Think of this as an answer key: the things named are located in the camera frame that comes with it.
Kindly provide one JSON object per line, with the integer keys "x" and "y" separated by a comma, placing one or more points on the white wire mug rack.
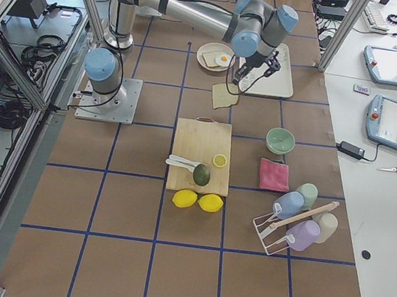
{"x": 271, "y": 231}

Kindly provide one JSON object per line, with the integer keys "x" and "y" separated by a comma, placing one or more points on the black power adapter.
{"x": 350, "y": 150}

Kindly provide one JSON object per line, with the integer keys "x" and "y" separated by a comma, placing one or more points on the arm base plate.
{"x": 110, "y": 109}
{"x": 148, "y": 12}

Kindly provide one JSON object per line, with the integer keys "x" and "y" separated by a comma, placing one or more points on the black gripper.
{"x": 253, "y": 60}

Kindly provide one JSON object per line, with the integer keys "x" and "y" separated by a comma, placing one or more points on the green bowl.
{"x": 280, "y": 141}

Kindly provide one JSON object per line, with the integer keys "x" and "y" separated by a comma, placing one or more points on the green mug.
{"x": 310, "y": 194}

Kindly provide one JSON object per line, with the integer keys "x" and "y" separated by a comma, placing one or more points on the cream round plate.
{"x": 211, "y": 47}

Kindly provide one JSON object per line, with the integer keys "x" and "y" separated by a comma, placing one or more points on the pink cloth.
{"x": 273, "y": 176}

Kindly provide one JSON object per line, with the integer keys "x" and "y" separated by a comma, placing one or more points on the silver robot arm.
{"x": 254, "y": 29}

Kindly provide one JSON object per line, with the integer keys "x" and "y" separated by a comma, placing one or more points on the cream mug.
{"x": 327, "y": 223}

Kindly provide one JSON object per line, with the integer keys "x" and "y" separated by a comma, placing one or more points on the right whole lemon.
{"x": 210, "y": 203}

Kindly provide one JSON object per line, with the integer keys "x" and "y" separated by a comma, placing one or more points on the far teach pendant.
{"x": 381, "y": 64}

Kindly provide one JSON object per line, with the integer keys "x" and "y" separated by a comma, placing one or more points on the purple mug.
{"x": 302, "y": 235}

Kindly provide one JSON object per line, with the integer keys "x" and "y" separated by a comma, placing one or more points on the wooden cutting board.
{"x": 199, "y": 141}

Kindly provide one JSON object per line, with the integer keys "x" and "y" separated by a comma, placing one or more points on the blue mug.
{"x": 288, "y": 205}

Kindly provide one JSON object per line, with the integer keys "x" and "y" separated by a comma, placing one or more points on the near teach pendant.
{"x": 381, "y": 121}

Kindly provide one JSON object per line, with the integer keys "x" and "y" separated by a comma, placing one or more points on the lemon half slice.
{"x": 219, "y": 160}

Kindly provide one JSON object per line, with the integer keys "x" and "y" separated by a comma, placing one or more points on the white plastic spoon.
{"x": 179, "y": 164}

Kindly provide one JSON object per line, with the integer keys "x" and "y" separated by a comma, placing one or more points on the fried egg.
{"x": 223, "y": 60}

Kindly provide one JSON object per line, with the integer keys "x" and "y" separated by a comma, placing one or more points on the bread slice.
{"x": 224, "y": 95}
{"x": 209, "y": 59}

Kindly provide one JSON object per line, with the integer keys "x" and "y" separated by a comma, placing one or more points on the whole lemon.
{"x": 184, "y": 198}
{"x": 210, "y": 203}

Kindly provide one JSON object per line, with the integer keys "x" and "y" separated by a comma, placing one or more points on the left whole lemon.
{"x": 184, "y": 198}

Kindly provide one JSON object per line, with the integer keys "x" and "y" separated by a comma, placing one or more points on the teach pendant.
{"x": 381, "y": 64}
{"x": 381, "y": 121}

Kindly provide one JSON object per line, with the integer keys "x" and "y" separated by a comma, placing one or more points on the avocado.
{"x": 201, "y": 175}

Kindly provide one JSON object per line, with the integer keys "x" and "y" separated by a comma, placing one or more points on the cream bear tray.
{"x": 277, "y": 85}

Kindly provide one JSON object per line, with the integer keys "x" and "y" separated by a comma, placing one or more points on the bread slice on plate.
{"x": 209, "y": 59}

